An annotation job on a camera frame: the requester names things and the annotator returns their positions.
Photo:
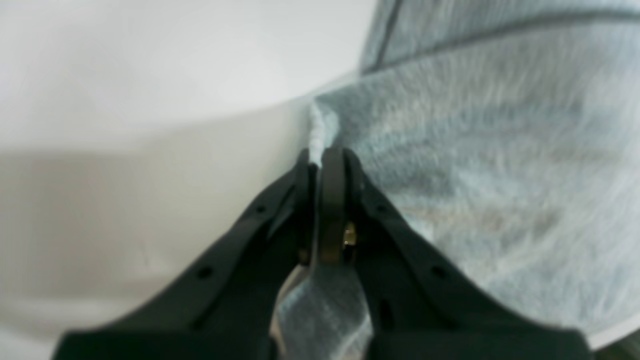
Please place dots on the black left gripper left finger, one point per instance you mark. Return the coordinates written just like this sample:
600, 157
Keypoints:
221, 306

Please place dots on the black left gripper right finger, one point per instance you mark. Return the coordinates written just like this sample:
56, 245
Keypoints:
420, 305

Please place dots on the grey T-shirt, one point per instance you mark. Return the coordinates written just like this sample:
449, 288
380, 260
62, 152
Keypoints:
506, 134

